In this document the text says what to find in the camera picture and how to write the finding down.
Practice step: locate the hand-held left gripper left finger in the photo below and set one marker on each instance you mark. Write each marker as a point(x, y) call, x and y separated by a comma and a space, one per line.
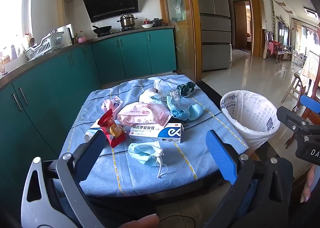
point(91, 151)

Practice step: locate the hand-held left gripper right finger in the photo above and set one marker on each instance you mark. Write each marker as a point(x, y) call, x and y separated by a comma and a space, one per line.
point(221, 158)

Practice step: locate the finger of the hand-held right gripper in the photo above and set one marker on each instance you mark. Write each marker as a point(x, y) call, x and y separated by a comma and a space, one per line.
point(292, 119)
point(311, 104)

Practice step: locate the white wastebasket with bag liner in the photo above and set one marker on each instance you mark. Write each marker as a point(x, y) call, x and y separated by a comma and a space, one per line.
point(250, 115)

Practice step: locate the pink plastic bag blue logo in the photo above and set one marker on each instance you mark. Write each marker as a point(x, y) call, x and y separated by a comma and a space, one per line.
point(111, 104)

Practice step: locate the person's right hand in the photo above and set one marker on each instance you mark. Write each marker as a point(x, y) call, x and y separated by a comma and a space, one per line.
point(312, 185)

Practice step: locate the person's left hand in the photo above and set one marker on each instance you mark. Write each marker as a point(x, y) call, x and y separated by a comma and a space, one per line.
point(142, 221)

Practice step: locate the wooden chair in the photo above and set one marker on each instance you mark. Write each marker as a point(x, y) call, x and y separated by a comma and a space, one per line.
point(293, 88)

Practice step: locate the red snack packet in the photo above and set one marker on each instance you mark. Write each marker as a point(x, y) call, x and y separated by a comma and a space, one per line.
point(112, 128)

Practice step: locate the white low fence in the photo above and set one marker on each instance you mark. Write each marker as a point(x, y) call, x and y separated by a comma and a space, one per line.
point(298, 59)

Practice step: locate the person's blue jeans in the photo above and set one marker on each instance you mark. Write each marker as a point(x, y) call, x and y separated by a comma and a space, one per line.
point(248, 200)

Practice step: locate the blue face mask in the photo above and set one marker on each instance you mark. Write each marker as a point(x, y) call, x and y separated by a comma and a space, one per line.
point(145, 153)

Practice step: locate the light blue packet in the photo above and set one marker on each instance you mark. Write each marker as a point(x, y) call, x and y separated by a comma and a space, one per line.
point(186, 114)

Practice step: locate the large pink plastic packet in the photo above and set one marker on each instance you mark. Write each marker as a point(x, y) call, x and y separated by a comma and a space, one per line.
point(142, 115)

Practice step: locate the red chairs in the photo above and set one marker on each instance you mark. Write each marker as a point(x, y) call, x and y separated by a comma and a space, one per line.
point(278, 50)

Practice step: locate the white and blue medicine box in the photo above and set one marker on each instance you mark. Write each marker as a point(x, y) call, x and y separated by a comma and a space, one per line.
point(160, 131)

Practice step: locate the pink clothes on chair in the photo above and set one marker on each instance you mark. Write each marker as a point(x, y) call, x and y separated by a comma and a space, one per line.
point(268, 48)

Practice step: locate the clear plastic wrapper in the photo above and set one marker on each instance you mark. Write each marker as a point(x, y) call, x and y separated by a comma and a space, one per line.
point(175, 98)

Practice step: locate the dark green packet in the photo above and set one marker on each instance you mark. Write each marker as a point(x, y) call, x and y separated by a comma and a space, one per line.
point(186, 88)

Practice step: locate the teal base cabinets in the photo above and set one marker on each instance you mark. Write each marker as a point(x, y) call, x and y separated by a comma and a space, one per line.
point(75, 75)

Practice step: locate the white plastic bag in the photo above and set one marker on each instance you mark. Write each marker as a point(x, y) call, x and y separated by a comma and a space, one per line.
point(148, 93)

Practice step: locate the ceiling air vent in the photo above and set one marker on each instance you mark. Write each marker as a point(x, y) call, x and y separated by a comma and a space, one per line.
point(311, 13)

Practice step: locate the hanging green vine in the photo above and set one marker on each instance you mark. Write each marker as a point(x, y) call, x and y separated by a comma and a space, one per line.
point(274, 18)

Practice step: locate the wooden room door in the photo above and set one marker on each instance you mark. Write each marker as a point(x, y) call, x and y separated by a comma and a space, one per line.
point(240, 25)

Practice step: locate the pink container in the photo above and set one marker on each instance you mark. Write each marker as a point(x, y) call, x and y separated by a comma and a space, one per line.
point(82, 39)

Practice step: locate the white dish rack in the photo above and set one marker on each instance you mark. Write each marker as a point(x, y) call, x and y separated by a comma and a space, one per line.
point(45, 47)

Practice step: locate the grey refrigerator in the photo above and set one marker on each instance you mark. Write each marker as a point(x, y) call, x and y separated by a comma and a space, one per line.
point(215, 30)

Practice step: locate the white kitchen appliance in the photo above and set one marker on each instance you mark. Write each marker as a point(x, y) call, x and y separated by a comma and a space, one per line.
point(64, 34)

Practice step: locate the gas stove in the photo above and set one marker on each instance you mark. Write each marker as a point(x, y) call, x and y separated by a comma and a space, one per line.
point(117, 32)

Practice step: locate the black wok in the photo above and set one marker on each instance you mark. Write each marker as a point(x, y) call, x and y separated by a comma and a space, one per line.
point(102, 29)

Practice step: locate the wooden glass door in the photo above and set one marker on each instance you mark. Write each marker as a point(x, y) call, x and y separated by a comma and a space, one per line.
point(190, 30)

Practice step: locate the steel cooking pot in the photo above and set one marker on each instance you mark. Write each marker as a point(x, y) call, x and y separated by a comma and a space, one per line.
point(127, 21)

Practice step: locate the white bowl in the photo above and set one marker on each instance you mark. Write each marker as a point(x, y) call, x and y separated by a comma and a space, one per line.
point(147, 26)

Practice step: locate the dark lidded pot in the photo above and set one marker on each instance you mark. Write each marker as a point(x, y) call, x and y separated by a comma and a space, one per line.
point(156, 22)

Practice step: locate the black range hood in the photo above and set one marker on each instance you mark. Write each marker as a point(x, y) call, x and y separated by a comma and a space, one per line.
point(112, 0)

